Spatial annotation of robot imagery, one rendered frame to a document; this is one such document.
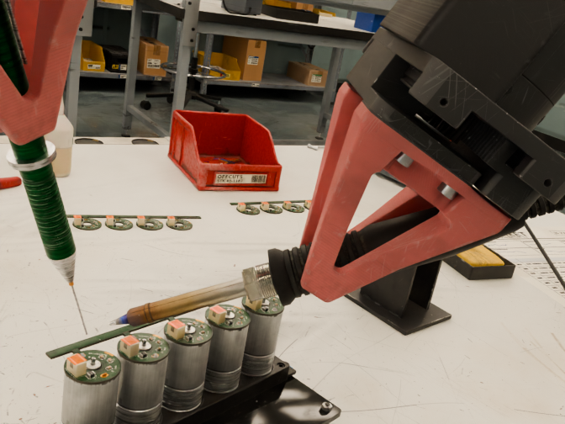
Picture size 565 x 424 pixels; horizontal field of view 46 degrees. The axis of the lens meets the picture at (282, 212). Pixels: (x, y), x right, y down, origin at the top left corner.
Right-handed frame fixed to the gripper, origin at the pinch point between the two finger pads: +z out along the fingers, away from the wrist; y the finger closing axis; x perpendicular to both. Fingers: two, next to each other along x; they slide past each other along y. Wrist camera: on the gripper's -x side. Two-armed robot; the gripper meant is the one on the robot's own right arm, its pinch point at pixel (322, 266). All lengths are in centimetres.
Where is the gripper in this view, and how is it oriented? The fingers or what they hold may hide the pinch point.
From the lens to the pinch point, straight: 27.8
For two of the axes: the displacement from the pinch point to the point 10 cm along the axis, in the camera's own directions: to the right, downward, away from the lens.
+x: 8.1, 5.4, 2.5
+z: -5.9, 7.6, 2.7
